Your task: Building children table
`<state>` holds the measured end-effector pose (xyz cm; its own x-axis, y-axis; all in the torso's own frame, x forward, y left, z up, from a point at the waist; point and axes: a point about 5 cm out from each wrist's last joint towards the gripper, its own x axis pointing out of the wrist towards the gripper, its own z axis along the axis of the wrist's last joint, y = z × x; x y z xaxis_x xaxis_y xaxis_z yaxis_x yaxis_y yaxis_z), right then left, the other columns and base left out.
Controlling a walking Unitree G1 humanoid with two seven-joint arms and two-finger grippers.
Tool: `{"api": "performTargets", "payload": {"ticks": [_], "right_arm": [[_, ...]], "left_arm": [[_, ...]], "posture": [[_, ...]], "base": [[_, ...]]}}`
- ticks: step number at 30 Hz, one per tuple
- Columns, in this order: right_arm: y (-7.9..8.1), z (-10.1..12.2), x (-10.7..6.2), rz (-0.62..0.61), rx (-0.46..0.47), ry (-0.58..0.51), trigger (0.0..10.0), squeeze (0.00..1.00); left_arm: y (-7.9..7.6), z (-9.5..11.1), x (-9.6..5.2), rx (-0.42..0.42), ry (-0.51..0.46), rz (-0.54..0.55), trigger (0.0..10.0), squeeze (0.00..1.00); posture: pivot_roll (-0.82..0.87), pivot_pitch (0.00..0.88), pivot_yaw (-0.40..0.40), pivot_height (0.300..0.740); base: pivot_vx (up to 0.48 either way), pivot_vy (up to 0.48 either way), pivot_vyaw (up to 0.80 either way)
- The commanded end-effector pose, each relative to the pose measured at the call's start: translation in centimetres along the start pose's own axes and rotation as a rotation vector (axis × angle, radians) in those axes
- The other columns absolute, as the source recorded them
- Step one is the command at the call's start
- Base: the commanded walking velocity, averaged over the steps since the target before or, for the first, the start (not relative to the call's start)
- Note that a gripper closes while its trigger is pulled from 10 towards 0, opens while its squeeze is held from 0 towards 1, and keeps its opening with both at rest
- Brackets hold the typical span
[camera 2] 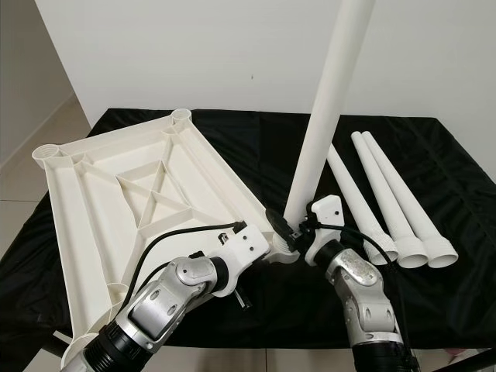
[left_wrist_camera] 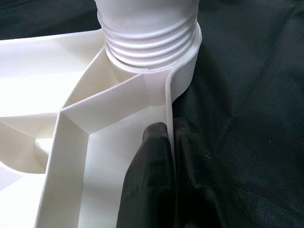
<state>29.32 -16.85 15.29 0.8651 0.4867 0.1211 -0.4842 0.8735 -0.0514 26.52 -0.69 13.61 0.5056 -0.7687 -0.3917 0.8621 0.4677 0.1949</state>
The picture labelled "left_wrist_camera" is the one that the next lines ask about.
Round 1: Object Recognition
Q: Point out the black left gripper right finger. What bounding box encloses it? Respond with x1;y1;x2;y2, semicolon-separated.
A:
172;117;252;228

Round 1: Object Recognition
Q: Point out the white plastic table leg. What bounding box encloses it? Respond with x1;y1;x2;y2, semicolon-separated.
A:
94;0;200;72

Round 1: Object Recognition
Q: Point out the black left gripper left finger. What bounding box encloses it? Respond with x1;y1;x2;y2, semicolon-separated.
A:
116;122;178;228

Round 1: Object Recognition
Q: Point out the white plastic table top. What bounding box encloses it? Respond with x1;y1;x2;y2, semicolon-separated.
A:
0;22;203;228

